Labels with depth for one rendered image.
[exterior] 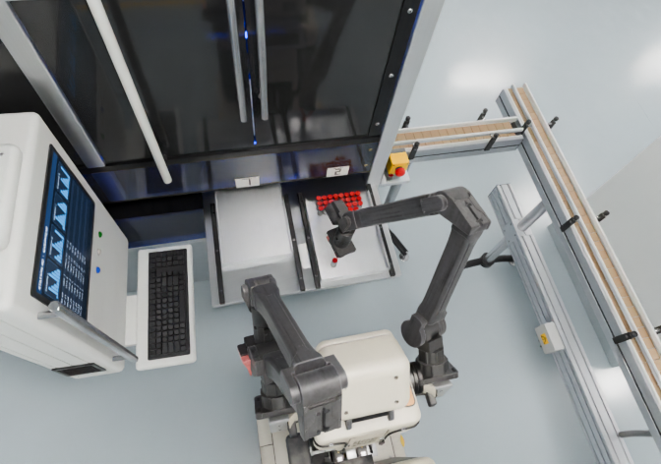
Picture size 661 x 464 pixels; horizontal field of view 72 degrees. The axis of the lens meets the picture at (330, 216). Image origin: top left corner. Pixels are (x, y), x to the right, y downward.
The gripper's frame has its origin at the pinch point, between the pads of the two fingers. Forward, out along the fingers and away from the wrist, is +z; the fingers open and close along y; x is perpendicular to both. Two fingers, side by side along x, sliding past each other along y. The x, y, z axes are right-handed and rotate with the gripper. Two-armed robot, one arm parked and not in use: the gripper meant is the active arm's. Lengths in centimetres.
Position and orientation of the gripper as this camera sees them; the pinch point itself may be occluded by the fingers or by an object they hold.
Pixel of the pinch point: (337, 250)
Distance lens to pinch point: 162.9
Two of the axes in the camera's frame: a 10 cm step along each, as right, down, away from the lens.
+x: -8.9, 3.5, -3.0
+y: -4.4, -8.3, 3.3
